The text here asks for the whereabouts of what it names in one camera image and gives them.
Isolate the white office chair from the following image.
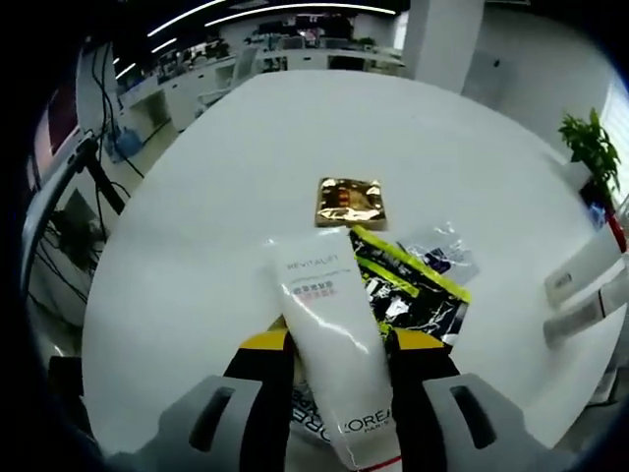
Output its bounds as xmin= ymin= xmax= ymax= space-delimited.
xmin=199 ymin=45 xmax=260 ymax=108

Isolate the blue water jug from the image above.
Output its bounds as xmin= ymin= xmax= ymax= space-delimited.
xmin=110 ymin=126 xmax=144 ymax=162

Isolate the ceiling light strip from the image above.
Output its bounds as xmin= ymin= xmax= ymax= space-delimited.
xmin=202 ymin=6 xmax=399 ymax=30
xmin=145 ymin=0 xmax=233 ymax=39

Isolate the black cable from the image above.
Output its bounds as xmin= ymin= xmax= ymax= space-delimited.
xmin=87 ymin=38 xmax=143 ymax=173

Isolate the window with blinds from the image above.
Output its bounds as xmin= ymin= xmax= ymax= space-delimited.
xmin=601 ymin=78 xmax=629 ymax=148

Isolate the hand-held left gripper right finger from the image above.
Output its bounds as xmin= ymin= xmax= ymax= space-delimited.
xmin=390 ymin=327 xmax=584 ymax=472

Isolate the silver dark blue skincare sachet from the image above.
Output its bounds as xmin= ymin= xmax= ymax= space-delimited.
xmin=395 ymin=222 xmax=483 ymax=286

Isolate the red black object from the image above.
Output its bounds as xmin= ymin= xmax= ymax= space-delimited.
xmin=579 ymin=182 xmax=629 ymax=251

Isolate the potted green plant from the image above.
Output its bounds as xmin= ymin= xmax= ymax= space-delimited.
xmin=557 ymin=107 xmax=623 ymax=198

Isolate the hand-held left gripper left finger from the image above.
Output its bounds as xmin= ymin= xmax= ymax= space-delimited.
xmin=112 ymin=329 xmax=296 ymax=472

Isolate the row of white office desks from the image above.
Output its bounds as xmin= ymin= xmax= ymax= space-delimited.
xmin=117 ymin=41 xmax=409 ymax=147

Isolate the gold foil skincare sachet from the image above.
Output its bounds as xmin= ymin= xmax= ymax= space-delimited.
xmin=313 ymin=175 xmax=393 ymax=232

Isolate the black tripod stand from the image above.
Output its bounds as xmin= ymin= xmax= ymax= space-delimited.
xmin=81 ymin=140 xmax=130 ymax=215

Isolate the black green skincare sachet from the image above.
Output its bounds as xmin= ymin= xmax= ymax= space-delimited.
xmin=346 ymin=224 xmax=474 ymax=356

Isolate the silver laptop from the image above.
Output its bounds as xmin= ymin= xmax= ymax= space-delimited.
xmin=22 ymin=81 xmax=99 ymax=257

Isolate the white skincare tube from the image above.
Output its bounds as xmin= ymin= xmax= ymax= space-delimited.
xmin=262 ymin=230 xmax=408 ymax=469

